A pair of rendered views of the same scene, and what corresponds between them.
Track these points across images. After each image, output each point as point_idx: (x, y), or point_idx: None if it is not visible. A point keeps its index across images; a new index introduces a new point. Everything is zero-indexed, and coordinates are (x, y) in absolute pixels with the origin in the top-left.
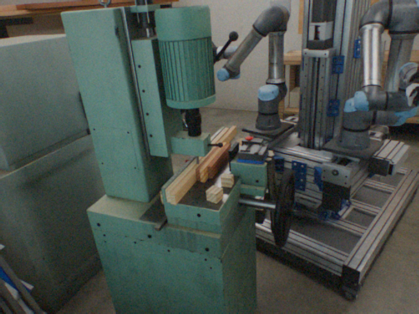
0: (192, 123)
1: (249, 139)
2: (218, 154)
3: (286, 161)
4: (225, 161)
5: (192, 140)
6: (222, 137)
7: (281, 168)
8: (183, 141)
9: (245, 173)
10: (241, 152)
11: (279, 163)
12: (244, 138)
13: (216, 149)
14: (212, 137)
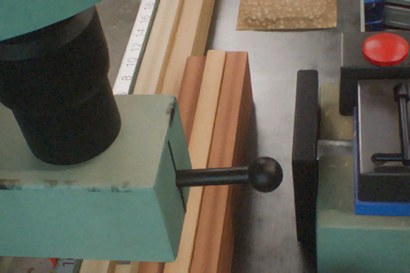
0: (50, 95)
1: (391, 63)
2: (218, 156)
3: (391, 2)
4: (245, 159)
5: (72, 193)
6: (185, 6)
7: (373, 30)
8: (9, 199)
9: (405, 264)
10: (384, 170)
11: (364, 15)
12: (345, 46)
13: (188, 113)
14: (145, 27)
